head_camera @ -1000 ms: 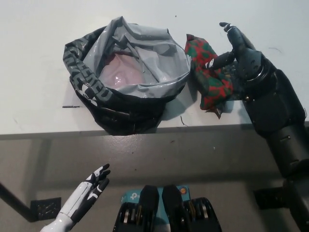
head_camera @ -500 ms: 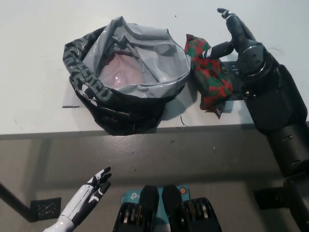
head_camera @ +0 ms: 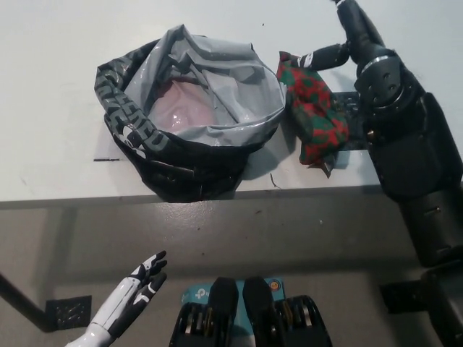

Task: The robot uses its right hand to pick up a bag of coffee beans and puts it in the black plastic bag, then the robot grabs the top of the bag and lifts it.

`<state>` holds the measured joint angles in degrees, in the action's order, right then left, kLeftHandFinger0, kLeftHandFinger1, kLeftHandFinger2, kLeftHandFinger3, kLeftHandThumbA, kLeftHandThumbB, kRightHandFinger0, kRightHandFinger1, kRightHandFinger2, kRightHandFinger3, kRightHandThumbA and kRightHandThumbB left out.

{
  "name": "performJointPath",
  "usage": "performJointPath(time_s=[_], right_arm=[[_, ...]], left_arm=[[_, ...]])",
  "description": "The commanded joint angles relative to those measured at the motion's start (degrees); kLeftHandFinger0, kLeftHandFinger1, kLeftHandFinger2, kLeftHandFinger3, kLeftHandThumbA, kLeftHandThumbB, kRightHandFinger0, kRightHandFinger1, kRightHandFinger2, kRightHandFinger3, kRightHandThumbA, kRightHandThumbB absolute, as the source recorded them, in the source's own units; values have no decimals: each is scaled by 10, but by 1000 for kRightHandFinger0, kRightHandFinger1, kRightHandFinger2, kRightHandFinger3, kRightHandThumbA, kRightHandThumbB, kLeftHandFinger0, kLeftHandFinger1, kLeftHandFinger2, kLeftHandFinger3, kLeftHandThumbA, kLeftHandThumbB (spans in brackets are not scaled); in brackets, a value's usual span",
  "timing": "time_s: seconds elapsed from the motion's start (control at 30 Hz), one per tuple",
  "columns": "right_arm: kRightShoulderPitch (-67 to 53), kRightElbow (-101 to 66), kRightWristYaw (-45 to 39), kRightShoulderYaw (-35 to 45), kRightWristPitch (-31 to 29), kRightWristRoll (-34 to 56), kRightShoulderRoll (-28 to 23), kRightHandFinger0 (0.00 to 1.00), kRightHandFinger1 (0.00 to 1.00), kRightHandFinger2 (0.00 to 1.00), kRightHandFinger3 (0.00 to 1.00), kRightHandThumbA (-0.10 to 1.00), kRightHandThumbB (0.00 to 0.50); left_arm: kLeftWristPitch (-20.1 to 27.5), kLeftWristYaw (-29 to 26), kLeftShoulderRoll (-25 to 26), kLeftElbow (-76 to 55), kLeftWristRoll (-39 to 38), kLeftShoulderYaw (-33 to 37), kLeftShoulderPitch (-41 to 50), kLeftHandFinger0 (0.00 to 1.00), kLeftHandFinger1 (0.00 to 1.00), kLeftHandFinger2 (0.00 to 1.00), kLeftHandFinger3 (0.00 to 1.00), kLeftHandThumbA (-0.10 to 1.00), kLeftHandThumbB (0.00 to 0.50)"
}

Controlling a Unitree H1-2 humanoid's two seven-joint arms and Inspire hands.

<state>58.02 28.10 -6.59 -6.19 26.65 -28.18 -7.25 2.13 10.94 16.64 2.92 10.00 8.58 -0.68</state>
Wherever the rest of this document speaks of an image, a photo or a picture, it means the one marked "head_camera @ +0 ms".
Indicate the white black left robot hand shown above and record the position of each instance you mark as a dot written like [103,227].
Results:
[126,292]

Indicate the black plastic bag grey lining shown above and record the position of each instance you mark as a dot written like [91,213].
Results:
[144,173]

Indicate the red green coffee bean bag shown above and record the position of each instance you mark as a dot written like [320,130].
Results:
[314,108]

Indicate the black table leg bar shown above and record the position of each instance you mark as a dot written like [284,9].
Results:
[18,298]

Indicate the thin black tape strip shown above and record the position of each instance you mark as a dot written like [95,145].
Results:
[106,159]

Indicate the dark thread scrap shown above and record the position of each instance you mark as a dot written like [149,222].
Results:
[273,180]

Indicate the pink plastic pouch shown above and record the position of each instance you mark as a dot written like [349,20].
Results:
[184,112]

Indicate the black tape patch on table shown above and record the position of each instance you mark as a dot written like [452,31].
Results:
[349,103]

